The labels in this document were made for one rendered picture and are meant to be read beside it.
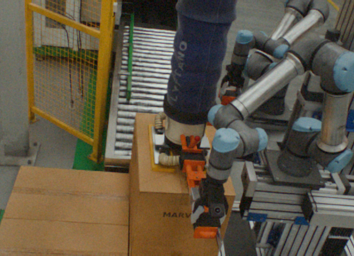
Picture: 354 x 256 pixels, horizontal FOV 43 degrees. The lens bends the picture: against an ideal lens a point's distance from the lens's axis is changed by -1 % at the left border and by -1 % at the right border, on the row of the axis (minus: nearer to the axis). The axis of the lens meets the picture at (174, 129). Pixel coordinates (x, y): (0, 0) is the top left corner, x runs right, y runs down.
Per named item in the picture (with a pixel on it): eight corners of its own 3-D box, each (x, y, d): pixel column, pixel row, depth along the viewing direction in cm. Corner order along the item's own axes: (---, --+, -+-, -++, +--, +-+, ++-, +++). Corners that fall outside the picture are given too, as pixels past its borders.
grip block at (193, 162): (178, 159, 184) (180, 147, 181) (201, 160, 185) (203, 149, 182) (180, 172, 177) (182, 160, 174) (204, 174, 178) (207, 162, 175)
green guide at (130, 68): (122, 20, 446) (123, 11, 441) (132, 21, 448) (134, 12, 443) (115, 99, 313) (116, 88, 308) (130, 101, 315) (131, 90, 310)
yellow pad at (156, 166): (147, 127, 219) (148, 118, 216) (167, 128, 221) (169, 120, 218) (151, 171, 191) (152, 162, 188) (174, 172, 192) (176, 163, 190)
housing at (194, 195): (187, 196, 166) (190, 187, 163) (206, 196, 167) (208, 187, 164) (190, 209, 160) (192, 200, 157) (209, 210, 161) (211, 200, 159)
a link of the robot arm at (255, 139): (250, 116, 147) (223, 122, 141) (273, 134, 139) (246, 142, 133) (244, 136, 151) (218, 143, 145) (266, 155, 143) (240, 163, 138)
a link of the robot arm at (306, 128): (300, 137, 194) (309, 110, 187) (323, 154, 185) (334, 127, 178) (280, 142, 188) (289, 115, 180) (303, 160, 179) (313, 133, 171)
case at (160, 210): (128, 173, 250) (135, 112, 228) (199, 176, 256) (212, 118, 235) (130, 258, 200) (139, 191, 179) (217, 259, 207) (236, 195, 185)
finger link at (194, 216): (190, 214, 155) (205, 195, 150) (193, 226, 150) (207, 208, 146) (183, 211, 153) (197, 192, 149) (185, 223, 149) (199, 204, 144)
